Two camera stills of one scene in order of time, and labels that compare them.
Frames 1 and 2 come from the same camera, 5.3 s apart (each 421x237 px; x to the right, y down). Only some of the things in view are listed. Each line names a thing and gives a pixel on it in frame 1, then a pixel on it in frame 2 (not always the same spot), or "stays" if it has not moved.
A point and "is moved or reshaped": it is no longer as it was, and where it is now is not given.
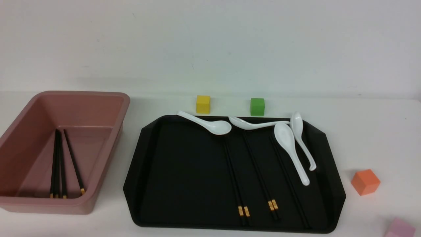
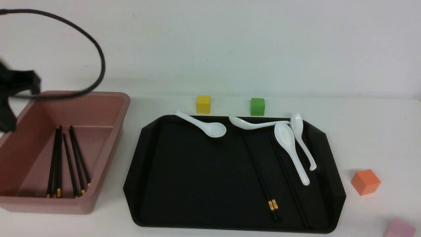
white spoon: (216, 127) is moved or reshaped
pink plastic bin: (94, 122) stays
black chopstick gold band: (246, 208) -> (80, 155)
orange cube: (365, 182) stays
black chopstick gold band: (240, 208) -> (77, 162)
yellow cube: (203, 104) stays
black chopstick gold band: (270, 204) stays
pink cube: (399, 228) stays
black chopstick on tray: (290, 183) stays
